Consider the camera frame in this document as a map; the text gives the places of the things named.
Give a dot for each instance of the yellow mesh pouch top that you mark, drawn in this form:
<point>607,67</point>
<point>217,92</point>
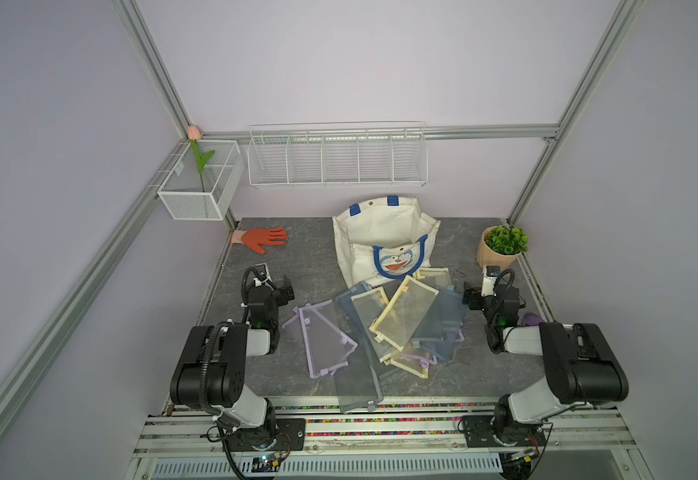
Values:
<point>404,313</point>

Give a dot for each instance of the small white mesh wall basket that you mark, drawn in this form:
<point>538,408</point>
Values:
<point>181,193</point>

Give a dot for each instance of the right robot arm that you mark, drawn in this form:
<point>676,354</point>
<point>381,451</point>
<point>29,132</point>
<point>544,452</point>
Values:
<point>580,368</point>

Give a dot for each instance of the purple mesh pouch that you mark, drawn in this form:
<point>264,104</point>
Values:
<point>327,346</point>

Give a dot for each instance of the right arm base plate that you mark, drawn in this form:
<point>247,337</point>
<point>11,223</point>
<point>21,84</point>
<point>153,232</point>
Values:
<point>486,432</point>

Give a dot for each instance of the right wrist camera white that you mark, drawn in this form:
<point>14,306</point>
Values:
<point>491,273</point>

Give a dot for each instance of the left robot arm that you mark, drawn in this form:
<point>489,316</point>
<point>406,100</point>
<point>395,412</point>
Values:
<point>210,373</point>

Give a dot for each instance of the grey mesh pouch front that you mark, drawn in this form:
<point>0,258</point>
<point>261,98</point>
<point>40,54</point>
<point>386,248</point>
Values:
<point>357,385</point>

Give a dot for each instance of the white slotted vent grille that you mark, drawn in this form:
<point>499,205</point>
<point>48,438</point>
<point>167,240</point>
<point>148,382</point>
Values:
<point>351,466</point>

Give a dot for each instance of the green plant in beige pot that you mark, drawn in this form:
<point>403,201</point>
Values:
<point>500,246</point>

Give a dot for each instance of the long white wire wall basket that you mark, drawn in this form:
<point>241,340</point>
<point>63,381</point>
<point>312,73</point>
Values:
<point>376,153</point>

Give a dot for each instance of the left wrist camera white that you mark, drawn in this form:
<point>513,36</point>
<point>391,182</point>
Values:
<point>262,272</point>

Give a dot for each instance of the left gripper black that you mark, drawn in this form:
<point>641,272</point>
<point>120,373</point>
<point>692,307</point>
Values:
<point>283,289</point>

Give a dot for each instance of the red rubber glove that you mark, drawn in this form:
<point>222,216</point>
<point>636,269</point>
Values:
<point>256,239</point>

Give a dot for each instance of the grey blue mesh pouch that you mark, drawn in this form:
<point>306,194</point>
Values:
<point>345,304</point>

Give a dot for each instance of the yellow mesh pouch bottom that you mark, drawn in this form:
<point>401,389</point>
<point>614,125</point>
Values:
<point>412,360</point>

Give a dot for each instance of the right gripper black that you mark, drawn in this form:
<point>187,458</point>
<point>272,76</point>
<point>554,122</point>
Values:
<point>475,299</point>

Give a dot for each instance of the yellow mesh pouch centre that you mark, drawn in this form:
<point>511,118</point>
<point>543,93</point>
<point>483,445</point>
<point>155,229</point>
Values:
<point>369,305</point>

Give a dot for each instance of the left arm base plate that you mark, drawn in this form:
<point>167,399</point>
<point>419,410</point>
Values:
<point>284,434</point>

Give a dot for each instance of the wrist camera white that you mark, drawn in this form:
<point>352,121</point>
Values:
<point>491,273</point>
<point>262,272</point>

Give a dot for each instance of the artificial pink tulip flower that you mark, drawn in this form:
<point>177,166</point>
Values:
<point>201,158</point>

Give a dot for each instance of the white canvas Doraemon tote bag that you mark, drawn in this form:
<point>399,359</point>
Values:
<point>383,239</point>

